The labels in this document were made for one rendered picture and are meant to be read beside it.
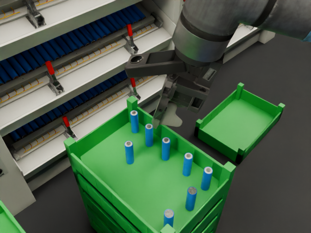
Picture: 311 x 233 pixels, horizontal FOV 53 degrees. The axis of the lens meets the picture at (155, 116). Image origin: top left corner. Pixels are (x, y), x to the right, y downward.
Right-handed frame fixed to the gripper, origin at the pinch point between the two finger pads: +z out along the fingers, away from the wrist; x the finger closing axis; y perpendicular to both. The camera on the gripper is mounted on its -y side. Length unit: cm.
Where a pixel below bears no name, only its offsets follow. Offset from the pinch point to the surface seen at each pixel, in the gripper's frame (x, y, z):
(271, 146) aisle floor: 35, 45, 32
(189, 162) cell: -6.9, 9.8, 2.2
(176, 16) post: 46.2, -3.9, 2.5
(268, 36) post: 106, 43, 29
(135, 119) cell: 2.6, -4.0, 6.4
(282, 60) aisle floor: 91, 51, 30
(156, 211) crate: -16.4, 6.6, 8.5
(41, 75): 11.6, -32.1, 13.0
